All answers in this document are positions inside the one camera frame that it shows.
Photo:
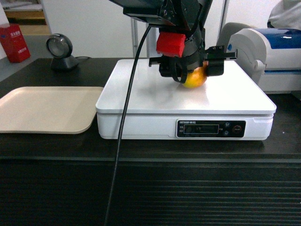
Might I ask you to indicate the black gripper body red block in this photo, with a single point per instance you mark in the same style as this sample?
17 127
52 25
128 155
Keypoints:
188 49

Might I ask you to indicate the person in grey clothing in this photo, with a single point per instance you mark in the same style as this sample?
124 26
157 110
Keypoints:
286 14

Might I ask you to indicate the red fire extinguisher box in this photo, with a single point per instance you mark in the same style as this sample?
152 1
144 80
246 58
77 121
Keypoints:
13 43

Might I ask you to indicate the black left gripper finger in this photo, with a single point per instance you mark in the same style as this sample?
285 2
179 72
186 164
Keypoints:
170 67
215 67

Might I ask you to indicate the black checkout counter cabinet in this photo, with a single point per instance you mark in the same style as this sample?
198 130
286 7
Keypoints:
65 180

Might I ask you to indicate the dark red yellow mango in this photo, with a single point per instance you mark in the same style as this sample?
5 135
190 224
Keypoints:
197 78

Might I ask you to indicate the beige plastic tray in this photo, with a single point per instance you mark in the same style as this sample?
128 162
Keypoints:
48 110

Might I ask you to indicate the grey chair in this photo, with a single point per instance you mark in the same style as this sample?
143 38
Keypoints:
228 30

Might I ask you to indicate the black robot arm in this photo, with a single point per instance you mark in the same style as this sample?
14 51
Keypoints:
179 16

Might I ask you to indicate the white blue label printer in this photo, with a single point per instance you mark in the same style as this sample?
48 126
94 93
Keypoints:
271 57

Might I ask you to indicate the black round barcode scanner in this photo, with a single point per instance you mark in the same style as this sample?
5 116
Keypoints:
60 47

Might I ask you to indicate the white partition post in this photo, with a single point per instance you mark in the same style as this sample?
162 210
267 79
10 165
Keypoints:
135 40

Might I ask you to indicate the white checkout scale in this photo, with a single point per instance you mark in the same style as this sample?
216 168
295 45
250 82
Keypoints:
226 107

